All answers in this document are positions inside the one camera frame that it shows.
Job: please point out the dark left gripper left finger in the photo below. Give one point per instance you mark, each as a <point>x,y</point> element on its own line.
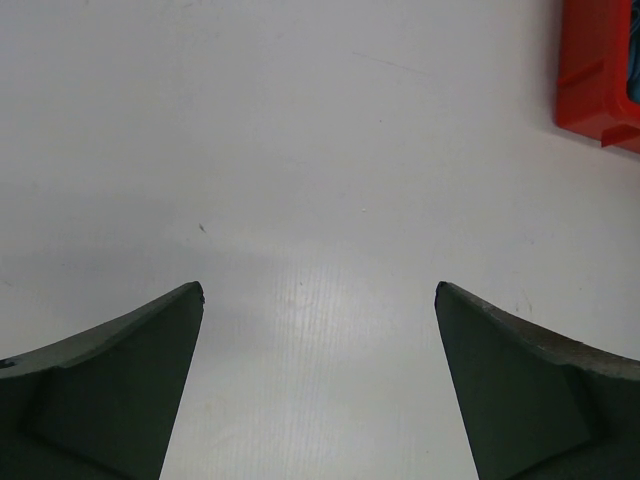
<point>101,404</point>

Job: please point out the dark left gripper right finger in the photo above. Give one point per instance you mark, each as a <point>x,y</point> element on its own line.
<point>536,404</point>

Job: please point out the red plastic bin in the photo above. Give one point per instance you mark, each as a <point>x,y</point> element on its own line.
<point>592,95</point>

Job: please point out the teal crumpled t shirt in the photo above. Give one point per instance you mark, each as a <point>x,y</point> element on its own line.
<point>633,83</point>

